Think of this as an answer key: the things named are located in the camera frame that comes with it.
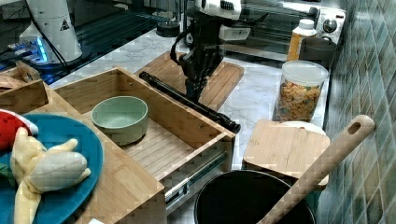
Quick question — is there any white capped orange bottle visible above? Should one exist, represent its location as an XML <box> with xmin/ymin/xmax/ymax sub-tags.
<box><xmin>287</xmin><ymin>19</ymin><xmax>317</xmax><ymax>61</ymax></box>

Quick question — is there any bamboo cutting board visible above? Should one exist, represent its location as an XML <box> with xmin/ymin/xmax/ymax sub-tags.
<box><xmin>135</xmin><ymin>51</ymin><xmax>245</xmax><ymax>111</ymax></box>

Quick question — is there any red plush toy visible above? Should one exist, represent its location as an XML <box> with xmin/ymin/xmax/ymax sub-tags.
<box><xmin>0</xmin><ymin>109</ymin><xmax>38</xmax><ymax>151</ymax></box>

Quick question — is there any clear cereal jar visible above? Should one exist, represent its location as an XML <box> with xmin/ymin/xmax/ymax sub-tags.
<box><xmin>273</xmin><ymin>60</ymin><xmax>329</xmax><ymax>122</ymax></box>

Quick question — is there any dark grey cup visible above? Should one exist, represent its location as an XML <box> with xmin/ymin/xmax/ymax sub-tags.
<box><xmin>299</xmin><ymin>37</ymin><xmax>337</xmax><ymax>69</ymax></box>

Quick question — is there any metal drawer slide rail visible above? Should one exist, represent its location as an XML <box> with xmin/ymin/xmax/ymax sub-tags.
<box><xmin>162</xmin><ymin>149</ymin><xmax>231</xmax><ymax>210</ymax></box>

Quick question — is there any wooden lid board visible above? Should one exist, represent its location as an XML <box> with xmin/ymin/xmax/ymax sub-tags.
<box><xmin>242</xmin><ymin>119</ymin><xmax>330</xmax><ymax>185</ymax></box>

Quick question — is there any green ceramic bowl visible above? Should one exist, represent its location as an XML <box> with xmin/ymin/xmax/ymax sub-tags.
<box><xmin>92</xmin><ymin>96</ymin><xmax>149</xmax><ymax>146</ymax></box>

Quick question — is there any wooden drawer cabinet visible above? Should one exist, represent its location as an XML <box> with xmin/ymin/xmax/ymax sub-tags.
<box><xmin>29</xmin><ymin>82</ymin><xmax>168</xmax><ymax>224</ymax></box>

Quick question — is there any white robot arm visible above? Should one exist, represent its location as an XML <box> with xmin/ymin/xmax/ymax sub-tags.
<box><xmin>175</xmin><ymin>0</ymin><xmax>250</xmax><ymax>102</ymax></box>

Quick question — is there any bamboo drawer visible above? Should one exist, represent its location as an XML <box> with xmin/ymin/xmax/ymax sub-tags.
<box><xmin>52</xmin><ymin>66</ymin><xmax>236</xmax><ymax>216</ymax></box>

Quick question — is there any small wooden box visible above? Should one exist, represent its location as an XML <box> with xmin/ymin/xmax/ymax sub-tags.
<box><xmin>0</xmin><ymin>61</ymin><xmax>49</xmax><ymax>114</ymax></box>

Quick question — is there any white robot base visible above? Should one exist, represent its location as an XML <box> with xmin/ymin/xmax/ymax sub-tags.
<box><xmin>20</xmin><ymin>0</ymin><xmax>83</xmax><ymax>65</ymax></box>

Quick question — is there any plush banana toy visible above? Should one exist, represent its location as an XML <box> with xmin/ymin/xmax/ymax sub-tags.
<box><xmin>10</xmin><ymin>127</ymin><xmax>91</xmax><ymax>224</ymax></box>

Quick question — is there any blue plate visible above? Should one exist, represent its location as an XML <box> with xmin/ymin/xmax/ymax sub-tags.
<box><xmin>1</xmin><ymin>114</ymin><xmax>103</xmax><ymax>224</ymax></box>

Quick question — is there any wooden spatula handle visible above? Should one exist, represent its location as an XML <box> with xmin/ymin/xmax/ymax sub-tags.
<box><xmin>257</xmin><ymin>115</ymin><xmax>375</xmax><ymax>224</ymax></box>

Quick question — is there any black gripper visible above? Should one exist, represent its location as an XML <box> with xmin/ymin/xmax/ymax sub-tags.
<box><xmin>179</xmin><ymin>46</ymin><xmax>223</xmax><ymax>102</ymax></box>

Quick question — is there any silver toaster oven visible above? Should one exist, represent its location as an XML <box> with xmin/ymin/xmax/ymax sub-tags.
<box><xmin>223</xmin><ymin>0</ymin><xmax>347</xmax><ymax>62</ymax></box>

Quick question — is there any black cooking pot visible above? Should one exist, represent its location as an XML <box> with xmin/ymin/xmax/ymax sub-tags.
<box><xmin>193</xmin><ymin>169</ymin><xmax>317</xmax><ymax>224</ymax></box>

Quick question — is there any black round puck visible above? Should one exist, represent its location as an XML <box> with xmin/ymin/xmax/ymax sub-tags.
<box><xmin>156</xmin><ymin>21</ymin><xmax>180</xmax><ymax>37</ymax></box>

